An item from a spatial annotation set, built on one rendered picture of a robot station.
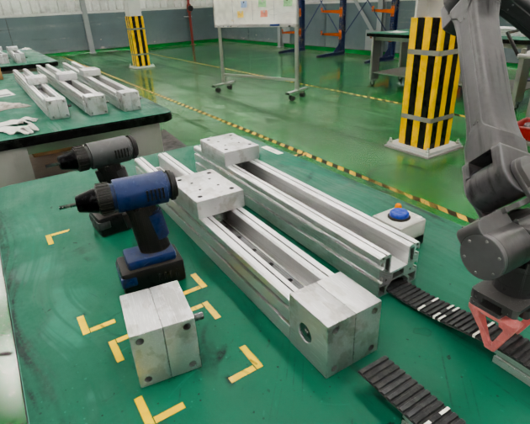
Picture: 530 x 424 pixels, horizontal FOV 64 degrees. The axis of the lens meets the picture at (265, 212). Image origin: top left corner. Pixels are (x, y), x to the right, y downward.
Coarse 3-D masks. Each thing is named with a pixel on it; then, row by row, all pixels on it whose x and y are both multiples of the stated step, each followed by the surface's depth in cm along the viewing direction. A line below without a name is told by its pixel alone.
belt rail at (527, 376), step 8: (496, 352) 61; (496, 360) 61; (504, 360) 61; (512, 360) 59; (504, 368) 60; (512, 368) 59; (520, 368) 58; (520, 376) 58; (528, 376) 58; (528, 384) 58
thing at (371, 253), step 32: (256, 160) 119; (256, 192) 105; (288, 192) 106; (320, 192) 98; (288, 224) 96; (320, 224) 85; (352, 224) 88; (384, 224) 83; (320, 256) 88; (352, 256) 78; (384, 256) 73; (416, 256) 78; (384, 288) 76
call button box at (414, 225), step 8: (376, 216) 91; (384, 216) 91; (416, 216) 90; (392, 224) 88; (400, 224) 88; (408, 224) 88; (416, 224) 88; (424, 224) 90; (408, 232) 88; (416, 232) 89; (416, 240) 90
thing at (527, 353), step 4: (528, 344) 60; (524, 348) 59; (528, 348) 59; (516, 352) 59; (520, 352) 58; (524, 352) 58; (528, 352) 59; (512, 356) 58; (516, 356) 58; (520, 356) 58; (524, 356) 58; (528, 356) 58; (516, 360) 58; (520, 360) 57; (524, 360) 57; (528, 360) 57; (524, 364) 57
